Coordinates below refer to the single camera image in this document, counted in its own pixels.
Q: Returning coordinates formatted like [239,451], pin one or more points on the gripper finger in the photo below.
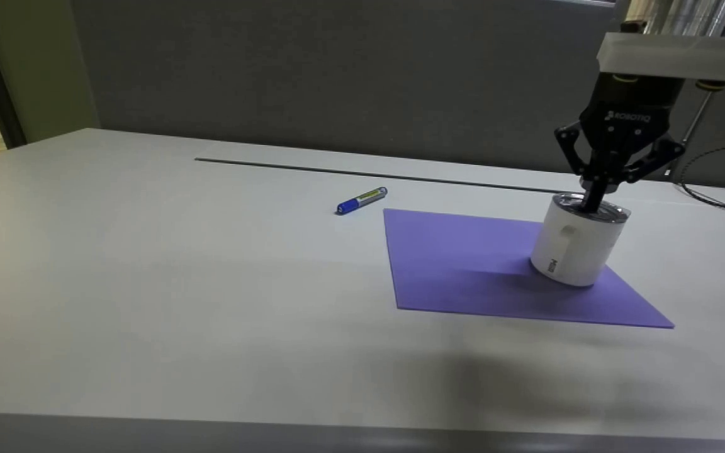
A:
[571,146]
[655,157]

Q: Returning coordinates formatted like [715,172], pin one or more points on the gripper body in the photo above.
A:
[627,113]

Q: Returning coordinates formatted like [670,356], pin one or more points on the white flask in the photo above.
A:
[579,248]

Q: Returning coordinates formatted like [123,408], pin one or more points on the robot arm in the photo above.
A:
[677,14]

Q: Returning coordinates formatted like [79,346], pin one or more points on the purple mat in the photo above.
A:
[463,264]

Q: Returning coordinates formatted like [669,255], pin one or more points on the blue marker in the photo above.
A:
[360,201]

